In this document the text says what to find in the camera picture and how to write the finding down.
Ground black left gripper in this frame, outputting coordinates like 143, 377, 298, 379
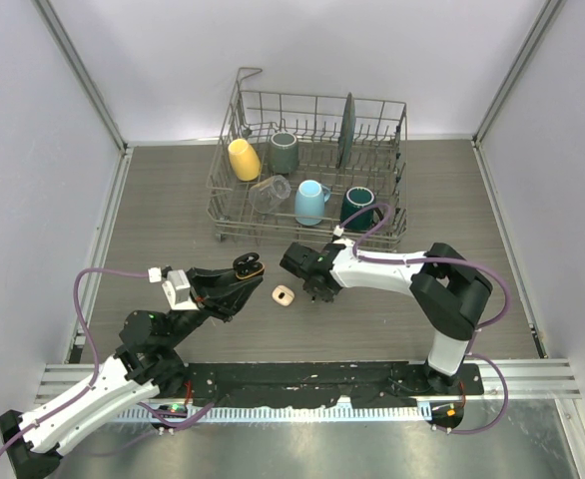
163, 264, 263, 348

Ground beige earbud charging case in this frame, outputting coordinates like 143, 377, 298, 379
272, 285, 295, 307

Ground black earbud charging case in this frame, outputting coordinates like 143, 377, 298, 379
233, 251, 265, 280

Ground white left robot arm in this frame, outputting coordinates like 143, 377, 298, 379
0, 252, 265, 478

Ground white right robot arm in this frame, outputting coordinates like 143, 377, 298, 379
280, 239, 493, 394

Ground light blue mug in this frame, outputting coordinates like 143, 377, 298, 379
294, 180, 331, 227

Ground dark teal mug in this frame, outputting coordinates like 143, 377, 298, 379
340, 187, 383, 233

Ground clear glass cup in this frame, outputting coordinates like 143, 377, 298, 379
249, 175, 292, 214

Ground grey-green mug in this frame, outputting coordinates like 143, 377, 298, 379
268, 131, 298, 175

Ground yellow cup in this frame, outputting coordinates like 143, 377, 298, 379
228, 138, 262, 182

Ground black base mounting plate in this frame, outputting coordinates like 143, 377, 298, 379
187, 361, 484, 409

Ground teal plate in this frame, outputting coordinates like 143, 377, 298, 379
336, 93, 356, 169

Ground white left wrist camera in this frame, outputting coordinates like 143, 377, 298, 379
148, 266, 198, 311

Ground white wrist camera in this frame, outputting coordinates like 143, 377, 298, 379
148, 266, 198, 311
332, 225, 348, 246

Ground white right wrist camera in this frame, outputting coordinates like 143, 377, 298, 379
332, 225, 348, 246

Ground grey wire dish rack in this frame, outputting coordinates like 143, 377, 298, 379
207, 67, 408, 251

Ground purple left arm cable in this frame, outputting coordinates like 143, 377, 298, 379
0, 267, 222, 479

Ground aluminium slotted rail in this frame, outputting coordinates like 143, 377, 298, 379
85, 404, 433, 424

